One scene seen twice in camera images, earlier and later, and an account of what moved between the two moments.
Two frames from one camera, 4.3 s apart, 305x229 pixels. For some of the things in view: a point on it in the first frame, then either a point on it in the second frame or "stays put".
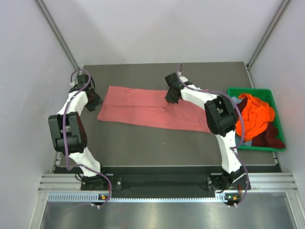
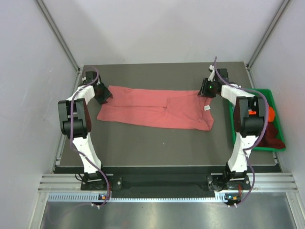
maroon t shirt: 271,138 stays put
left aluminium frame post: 58,34 stays put
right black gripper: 168,98 to 203,91
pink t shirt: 149,107 stays put
